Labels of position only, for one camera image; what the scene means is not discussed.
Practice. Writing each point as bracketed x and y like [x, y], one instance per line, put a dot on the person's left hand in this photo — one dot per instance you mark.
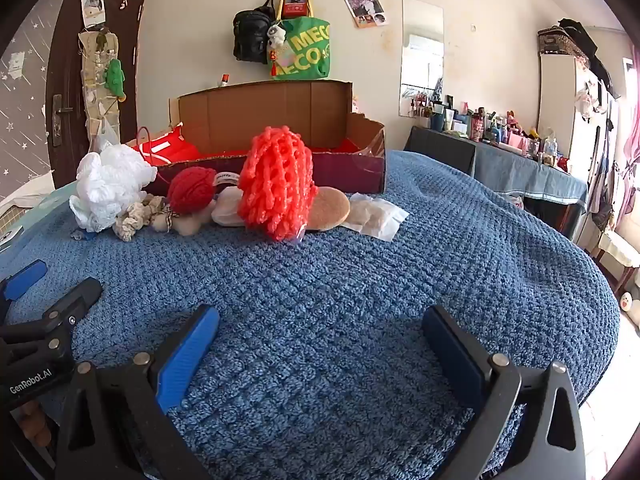
[36, 422]

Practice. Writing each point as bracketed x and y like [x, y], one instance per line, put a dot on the group of cosmetic bottles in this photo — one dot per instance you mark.
[480, 125]

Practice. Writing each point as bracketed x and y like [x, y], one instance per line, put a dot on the red tassel charm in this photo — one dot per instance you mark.
[274, 60]

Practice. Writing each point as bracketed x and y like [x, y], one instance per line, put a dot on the cream lace scrunchie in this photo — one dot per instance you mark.
[130, 222]
[154, 206]

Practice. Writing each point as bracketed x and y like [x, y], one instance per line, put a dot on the patterned suitcase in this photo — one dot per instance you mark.
[560, 40]

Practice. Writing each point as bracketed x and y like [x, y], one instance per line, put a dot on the photo on door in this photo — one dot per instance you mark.
[92, 7]

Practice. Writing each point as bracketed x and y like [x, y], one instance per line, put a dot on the white plush on floor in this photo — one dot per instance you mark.
[632, 307]

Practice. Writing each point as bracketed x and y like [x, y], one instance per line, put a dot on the teal mat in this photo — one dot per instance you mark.
[35, 210]

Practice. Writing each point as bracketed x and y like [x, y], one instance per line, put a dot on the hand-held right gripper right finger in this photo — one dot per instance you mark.
[450, 355]

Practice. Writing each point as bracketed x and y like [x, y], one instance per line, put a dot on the white mesh bath pouf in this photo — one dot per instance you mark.
[110, 180]

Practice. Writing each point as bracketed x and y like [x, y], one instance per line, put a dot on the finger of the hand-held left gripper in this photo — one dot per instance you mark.
[25, 280]
[75, 302]

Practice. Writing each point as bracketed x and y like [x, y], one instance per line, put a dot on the white sachet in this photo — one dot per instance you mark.
[377, 215]

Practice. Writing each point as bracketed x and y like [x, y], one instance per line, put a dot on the round tan sponge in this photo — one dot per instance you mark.
[330, 207]

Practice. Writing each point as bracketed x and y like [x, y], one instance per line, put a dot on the small white plush bunny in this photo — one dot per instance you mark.
[192, 224]

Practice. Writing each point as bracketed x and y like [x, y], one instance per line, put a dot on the beige hanging organizer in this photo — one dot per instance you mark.
[92, 85]

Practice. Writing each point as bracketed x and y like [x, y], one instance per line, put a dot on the black clothing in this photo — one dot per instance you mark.
[582, 35]

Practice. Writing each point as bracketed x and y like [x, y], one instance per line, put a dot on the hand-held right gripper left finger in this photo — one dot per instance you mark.
[187, 355]

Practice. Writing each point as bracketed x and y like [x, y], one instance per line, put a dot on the white cloth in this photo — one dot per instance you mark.
[30, 187]

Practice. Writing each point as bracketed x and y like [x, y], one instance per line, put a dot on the green plush toy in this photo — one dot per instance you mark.
[115, 76]

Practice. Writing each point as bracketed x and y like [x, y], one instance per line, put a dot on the dark brown door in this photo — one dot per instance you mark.
[65, 60]

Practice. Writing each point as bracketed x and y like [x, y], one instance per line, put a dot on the orange foam net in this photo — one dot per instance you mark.
[277, 180]

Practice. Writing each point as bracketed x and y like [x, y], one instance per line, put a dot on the clear plastic bag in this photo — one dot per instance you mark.
[106, 137]

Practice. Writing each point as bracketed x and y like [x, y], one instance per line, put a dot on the panda plush charm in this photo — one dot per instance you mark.
[276, 35]

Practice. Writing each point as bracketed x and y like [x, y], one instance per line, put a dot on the table with blue cloth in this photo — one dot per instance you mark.
[525, 175]

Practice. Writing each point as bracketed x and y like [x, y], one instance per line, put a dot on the white wardrobe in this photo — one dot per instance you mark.
[555, 95]

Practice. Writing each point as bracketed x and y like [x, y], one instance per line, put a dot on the pink hanging clothes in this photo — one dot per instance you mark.
[631, 170]

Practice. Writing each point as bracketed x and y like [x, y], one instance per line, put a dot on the black backpack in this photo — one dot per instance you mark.
[250, 35]

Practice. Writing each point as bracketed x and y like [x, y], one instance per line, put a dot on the white paper note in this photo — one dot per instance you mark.
[16, 65]

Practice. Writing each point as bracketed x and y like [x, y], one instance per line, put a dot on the cardboard box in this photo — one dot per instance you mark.
[260, 110]

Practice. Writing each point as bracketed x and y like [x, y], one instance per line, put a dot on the white grid mat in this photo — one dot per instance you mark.
[10, 217]

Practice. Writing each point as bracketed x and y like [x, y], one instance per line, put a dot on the white stool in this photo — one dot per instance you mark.
[617, 250]

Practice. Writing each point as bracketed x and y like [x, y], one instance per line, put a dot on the photo wall poster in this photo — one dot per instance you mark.
[364, 7]

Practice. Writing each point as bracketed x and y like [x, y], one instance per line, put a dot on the green tote bag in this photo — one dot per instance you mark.
[307, 50]

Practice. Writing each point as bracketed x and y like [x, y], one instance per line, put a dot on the wall mirror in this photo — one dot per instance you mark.
[422, 50]

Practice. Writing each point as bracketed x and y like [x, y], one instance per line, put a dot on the blue knitted blanket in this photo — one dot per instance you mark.
[325, 270]

